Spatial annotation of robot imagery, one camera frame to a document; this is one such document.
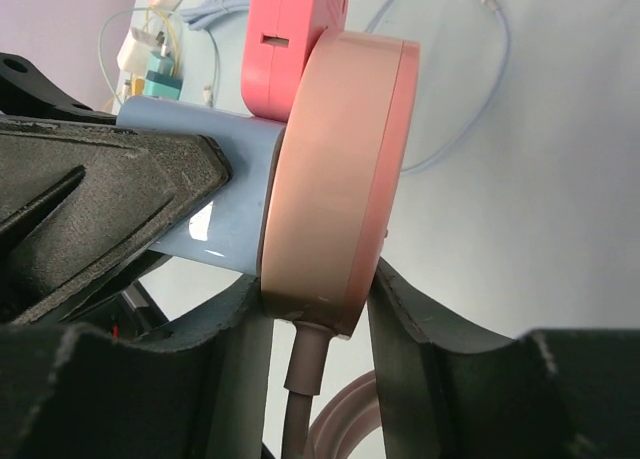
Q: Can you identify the light blue cube charger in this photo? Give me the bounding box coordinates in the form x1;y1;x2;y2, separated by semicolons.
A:
115;94;287;275

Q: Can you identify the yellow thin charging cable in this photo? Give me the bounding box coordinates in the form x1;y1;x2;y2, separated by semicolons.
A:
122;6;184;105

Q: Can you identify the pink coiled USB cable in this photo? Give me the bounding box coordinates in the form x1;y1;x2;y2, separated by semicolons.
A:
279;318;386;459

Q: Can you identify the white thin USB cable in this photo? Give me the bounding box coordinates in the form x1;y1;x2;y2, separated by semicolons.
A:
364;0;514;175

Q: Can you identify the red pink cube charger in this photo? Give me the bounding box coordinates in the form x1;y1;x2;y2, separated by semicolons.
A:
241;0;348;122

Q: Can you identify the pink round socket hub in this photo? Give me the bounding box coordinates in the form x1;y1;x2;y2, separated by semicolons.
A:
261;31;420;336

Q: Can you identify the small teal cube charger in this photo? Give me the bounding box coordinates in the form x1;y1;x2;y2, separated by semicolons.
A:
143;51;183;100

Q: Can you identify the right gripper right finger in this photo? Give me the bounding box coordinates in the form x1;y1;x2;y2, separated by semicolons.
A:
368;262;639;458

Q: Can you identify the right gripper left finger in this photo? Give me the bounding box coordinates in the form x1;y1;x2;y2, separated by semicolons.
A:
1;276;273;458

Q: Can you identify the pale green charging cable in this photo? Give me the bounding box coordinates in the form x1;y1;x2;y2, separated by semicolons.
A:
97;6;221;108

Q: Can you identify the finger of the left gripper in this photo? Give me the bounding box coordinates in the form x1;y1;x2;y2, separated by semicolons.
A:
1;53;116;126
1;116;232;324

